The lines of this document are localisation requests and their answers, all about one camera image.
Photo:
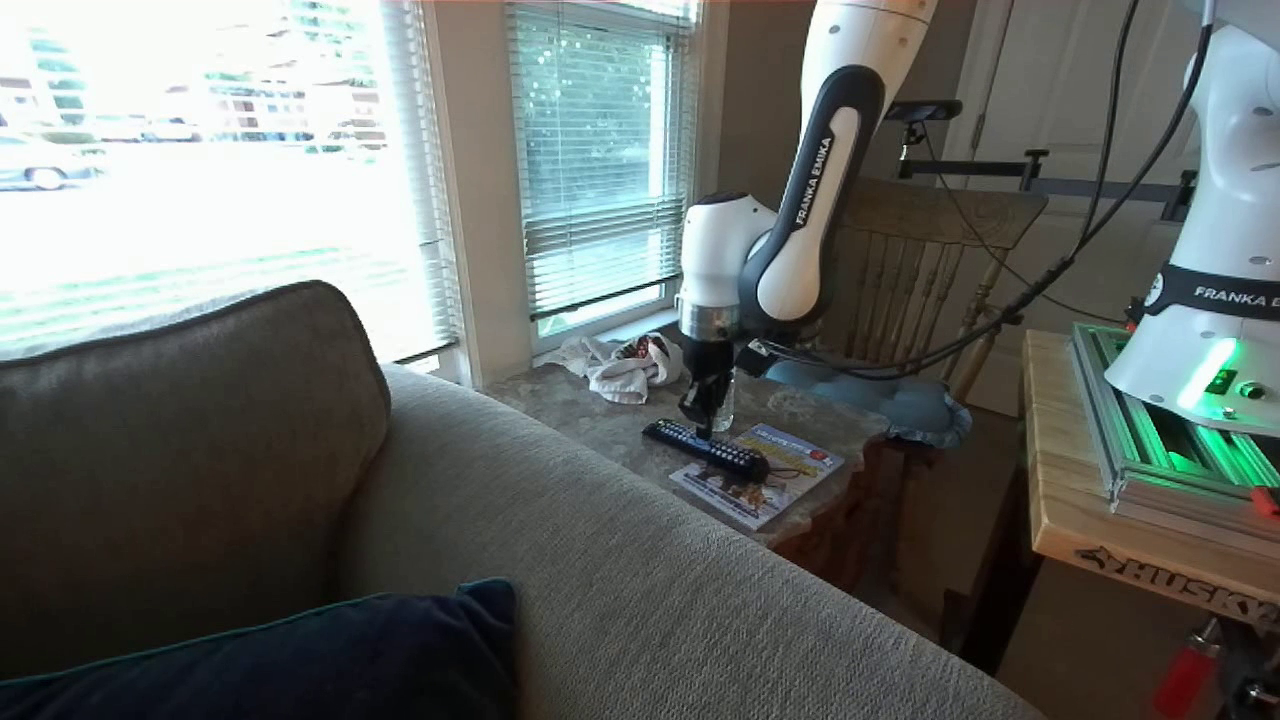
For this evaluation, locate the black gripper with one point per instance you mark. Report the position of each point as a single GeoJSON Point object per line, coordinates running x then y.
{"type": "Point", "coordinates": [704, 361]}

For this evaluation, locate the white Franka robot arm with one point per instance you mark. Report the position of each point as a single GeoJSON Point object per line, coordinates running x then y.
{"type": "Point", "coordinates": [1234, 202]}

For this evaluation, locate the crumpled clear plastic wrapper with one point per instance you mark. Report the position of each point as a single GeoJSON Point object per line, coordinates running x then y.
{"type": "Point", "coordinates": [626, 371]}

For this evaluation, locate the magazine with animal cover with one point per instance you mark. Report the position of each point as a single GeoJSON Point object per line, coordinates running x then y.
{"type": "Point", "coordinates": [784, 482]}

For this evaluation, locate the stone top side table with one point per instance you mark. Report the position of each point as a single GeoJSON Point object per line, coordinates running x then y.
{"type": "Point", "coordinates": [586, 400]}

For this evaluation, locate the blue chair seat cushion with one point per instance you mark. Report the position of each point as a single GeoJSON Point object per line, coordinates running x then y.
{"type": "Point", "coordinates": [894, 400]}

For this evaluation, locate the grey fabric sofa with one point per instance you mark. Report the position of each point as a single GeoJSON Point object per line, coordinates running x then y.
{"type": "Point", "coordinates": [626, 587]}

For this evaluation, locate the wooden spindle chair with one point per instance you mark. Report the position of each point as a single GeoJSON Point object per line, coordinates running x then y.
{"type": "Point", "coordinates": [921, 283]}

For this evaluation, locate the narrow window with blinds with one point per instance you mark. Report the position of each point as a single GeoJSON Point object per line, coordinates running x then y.
{"type": "Point", "coordinates": [592, 147]}

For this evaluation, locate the wooden Husky workbench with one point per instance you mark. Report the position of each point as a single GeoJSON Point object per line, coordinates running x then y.
{"type": "Point", "coordinates": [1083, 505]}

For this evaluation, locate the navy blue throw pillow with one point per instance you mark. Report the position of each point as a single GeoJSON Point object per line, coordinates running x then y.
{"type": "Point", "coordinates": [332, 662]}

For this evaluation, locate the white panel door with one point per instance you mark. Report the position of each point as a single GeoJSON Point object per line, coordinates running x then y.
{"type": "Point", "coordinates": [1054, 81]}

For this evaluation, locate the grey sofa back cushion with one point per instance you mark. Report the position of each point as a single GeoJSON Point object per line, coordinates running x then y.
{"type": "Point", "coordinates": [174, 482]}

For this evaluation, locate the red clamp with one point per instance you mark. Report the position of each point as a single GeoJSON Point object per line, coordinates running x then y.
{"type": "Point", "coordinates": [1184, 676]}

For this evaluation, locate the large window with blinds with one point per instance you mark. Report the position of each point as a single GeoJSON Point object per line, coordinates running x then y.
{"type": "Point", "coordinates": [202, 163]}

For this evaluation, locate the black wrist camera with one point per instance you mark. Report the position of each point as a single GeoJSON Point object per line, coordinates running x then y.
{"type": "Point", "coordinates": [749, 356]}

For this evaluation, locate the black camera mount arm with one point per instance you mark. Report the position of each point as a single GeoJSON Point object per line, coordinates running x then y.
{"type": "Point", "coordinates": [966, 170]}

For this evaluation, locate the black exterior camera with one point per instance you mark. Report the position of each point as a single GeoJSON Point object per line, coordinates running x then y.
{"type": "Point", "coordinates": [927, 111]}

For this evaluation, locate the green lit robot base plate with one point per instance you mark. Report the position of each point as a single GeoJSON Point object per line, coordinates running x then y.
{"type": "Point", "coordinates": [1173, 461]}

